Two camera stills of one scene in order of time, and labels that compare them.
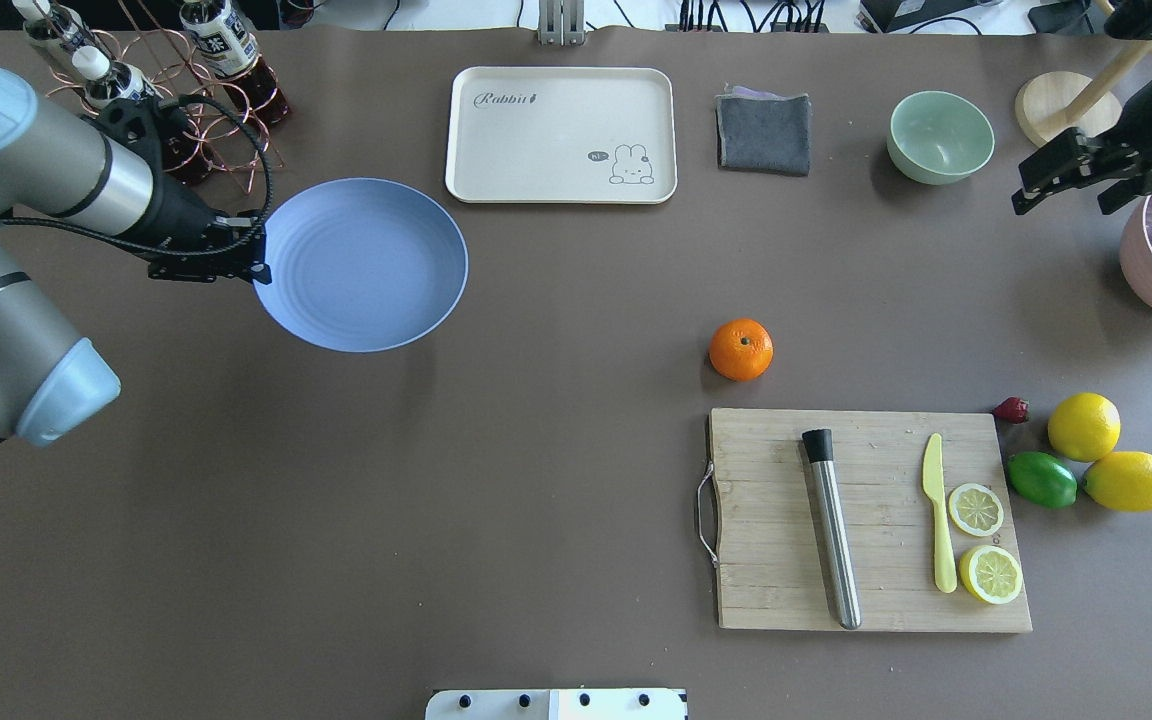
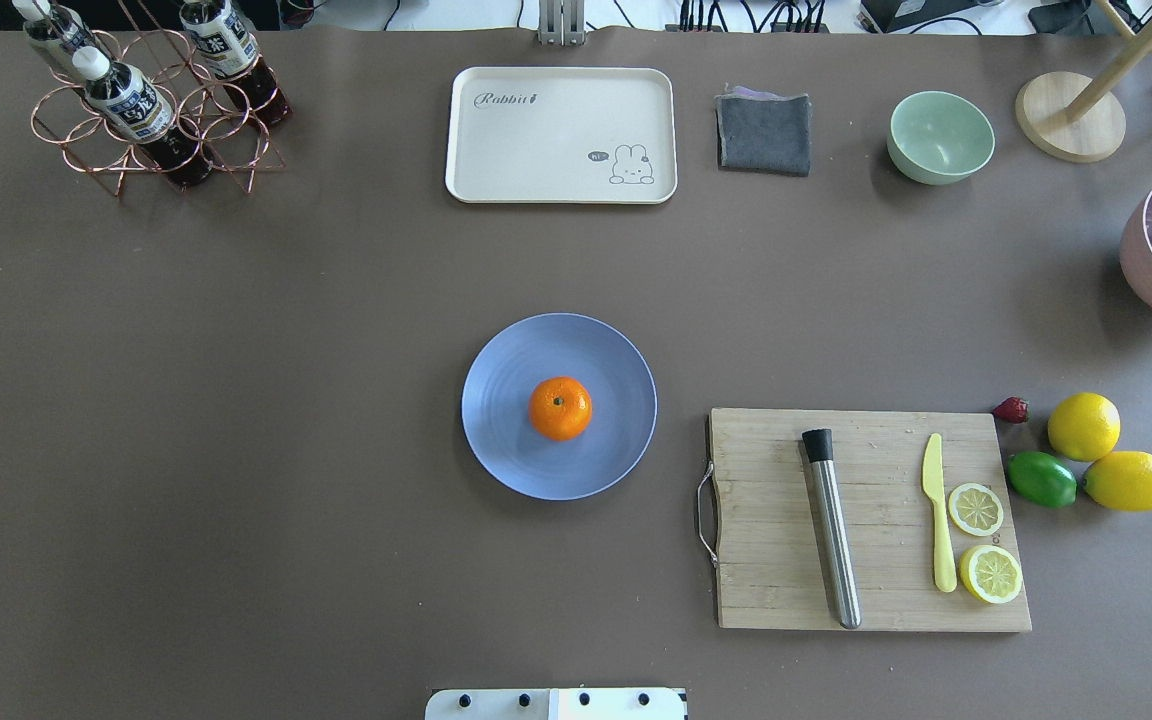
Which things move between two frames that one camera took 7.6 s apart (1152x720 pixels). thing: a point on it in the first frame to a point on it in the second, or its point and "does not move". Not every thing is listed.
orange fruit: x=741 y=350 to x=560 y=408
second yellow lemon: x=1131 y=481 does not move
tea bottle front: x=107 y=84 does not move
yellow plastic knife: x=944 y=561 does not move
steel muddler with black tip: x=835 y=528 does not move
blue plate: x=362 y=265 to x=559 y=406
